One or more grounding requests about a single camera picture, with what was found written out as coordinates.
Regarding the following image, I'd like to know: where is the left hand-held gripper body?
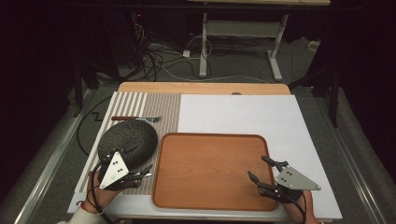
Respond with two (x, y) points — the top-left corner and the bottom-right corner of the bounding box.
(97, 145), (142, 191)

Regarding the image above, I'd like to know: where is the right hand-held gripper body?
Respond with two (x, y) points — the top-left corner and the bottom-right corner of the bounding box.
(257, 160), (322, 205)

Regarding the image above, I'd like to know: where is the brown wooden tray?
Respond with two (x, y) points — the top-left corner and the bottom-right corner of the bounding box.
(151, 132), (279, 213)

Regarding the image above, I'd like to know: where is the fork with wooden handle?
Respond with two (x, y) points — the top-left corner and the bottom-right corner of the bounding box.
(110, 115), (163, 123)

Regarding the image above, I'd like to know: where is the person's right hand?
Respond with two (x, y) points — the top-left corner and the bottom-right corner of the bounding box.
(280, 189), (316, 224)

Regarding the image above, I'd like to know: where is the person's left hand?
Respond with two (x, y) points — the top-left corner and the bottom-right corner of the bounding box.
(81, 169), (125, 215)

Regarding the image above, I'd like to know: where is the dark textured round plate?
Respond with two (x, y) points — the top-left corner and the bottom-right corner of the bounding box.
(96, 119), (160, 172)

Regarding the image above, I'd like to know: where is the white placemat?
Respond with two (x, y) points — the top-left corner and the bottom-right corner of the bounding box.
(66, 91), (344, 221)

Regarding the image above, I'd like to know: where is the striped beige placemat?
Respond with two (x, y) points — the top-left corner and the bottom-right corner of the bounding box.
(75, 91), (182, 196)

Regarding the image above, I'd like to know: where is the black stand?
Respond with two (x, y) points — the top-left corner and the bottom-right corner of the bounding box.
(289, 62), (341, 129)
(72, 60), (101, 119)

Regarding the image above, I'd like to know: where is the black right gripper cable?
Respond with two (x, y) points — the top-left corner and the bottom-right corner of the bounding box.
(284, 189), (309, 224)

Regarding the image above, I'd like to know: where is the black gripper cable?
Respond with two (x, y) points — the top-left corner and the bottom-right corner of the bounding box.
(284, 189), (309, 224)
(86, 161), (114, 224)

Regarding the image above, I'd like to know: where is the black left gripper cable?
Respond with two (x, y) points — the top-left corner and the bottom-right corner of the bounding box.
(86, 161), (114, 224)

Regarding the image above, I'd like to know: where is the black floor cable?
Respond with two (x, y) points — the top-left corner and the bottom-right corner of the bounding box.
(76, 95), (113, 157)

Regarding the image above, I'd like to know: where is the metal floor rail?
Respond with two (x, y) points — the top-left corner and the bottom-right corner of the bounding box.
(314, 96), (389, 224)
(12, 89), (96, 224)

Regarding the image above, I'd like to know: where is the white floor cable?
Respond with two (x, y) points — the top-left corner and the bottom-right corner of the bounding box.
(146, 43), (269, 84)

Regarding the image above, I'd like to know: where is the bundle of black floor cables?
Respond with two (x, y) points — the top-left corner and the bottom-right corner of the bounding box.
(132, 21), (214, 82)

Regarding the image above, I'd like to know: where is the white metal desk frame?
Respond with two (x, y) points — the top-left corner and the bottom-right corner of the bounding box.
(198, 11), (290, 82)

